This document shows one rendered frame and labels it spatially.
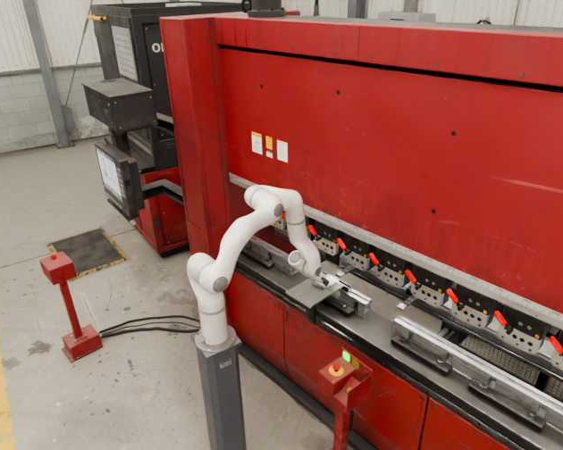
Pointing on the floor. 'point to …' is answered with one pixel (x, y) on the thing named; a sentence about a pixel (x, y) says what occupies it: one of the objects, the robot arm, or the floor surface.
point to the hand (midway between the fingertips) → (322, 280)
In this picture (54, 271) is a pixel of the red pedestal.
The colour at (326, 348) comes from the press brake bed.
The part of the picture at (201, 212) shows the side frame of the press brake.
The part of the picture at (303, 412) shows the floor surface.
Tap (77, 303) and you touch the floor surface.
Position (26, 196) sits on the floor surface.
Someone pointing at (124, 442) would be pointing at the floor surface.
